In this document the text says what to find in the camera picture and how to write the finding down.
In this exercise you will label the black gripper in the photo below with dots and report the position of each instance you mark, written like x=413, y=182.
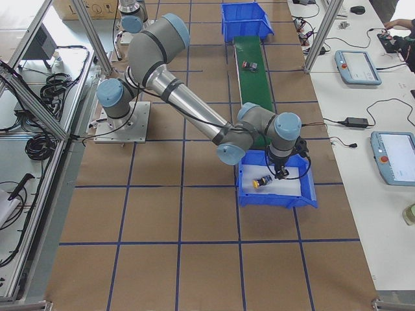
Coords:
x=278, y=164

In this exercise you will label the yellow push button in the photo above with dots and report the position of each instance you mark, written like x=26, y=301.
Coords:
x=259, y=182

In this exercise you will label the red push button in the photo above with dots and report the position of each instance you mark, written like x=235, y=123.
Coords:
x=249, y=66

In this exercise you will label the person hand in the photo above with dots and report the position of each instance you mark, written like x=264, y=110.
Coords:
x=398, y=24

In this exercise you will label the white destination foam pad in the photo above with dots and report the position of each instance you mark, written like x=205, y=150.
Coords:
x=277, y=186

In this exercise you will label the blue destination bin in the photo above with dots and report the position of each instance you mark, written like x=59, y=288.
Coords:
x=298, y=168

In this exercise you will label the black power brick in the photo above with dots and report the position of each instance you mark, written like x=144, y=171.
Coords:
x=355, y=122

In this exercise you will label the green conveyor belt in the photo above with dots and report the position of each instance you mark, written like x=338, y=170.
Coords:
x=253, y=86

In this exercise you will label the lower teach pendant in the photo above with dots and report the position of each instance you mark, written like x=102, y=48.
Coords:
x=393, y=153

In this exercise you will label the teach pendant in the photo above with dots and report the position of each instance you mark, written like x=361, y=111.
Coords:
x=357, y=68
x=393, y=153

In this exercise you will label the upper teach pendant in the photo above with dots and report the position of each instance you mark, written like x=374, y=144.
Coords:
x=357, y=68

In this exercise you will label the blue source bin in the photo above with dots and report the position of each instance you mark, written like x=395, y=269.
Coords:
x=244, y=19

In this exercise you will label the black computer mouse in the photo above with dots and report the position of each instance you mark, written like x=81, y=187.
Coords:
x=359, y=10

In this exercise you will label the cardboard box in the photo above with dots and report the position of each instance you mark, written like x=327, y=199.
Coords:
x=97, y=9

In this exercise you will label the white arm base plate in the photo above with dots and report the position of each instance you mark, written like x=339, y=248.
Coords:
x=129, y=129

